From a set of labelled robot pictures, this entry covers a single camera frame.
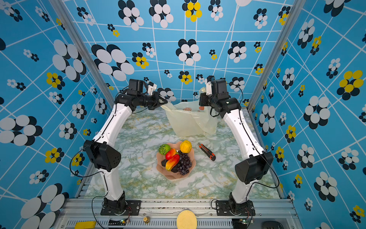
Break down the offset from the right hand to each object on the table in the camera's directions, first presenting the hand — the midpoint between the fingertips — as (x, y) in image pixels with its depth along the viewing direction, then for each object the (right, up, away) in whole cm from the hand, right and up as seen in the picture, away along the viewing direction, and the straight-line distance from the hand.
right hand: (203, 96), depth 78 cm
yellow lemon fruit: (-10, -29, +8) cm, 32 cm away
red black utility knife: (+6, -35, +14) cm, 38 cm away
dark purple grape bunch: (-11, -39, +3) cm, 40 cm away
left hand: (-19, -2, +1) cm, 19 cm away
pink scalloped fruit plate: (-18, -45, +4) cm, 49 cm away
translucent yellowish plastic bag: (-8, -12, +11) cm, 18 cm away
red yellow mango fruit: (-17, -37, +2) cm, 41 cm away
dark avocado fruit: (-23, -38, +6) cm, 45 cm away
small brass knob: (-28, -61, -10) cm, 68 cm away
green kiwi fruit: (-23, -30, +6) cm, 39 cm away
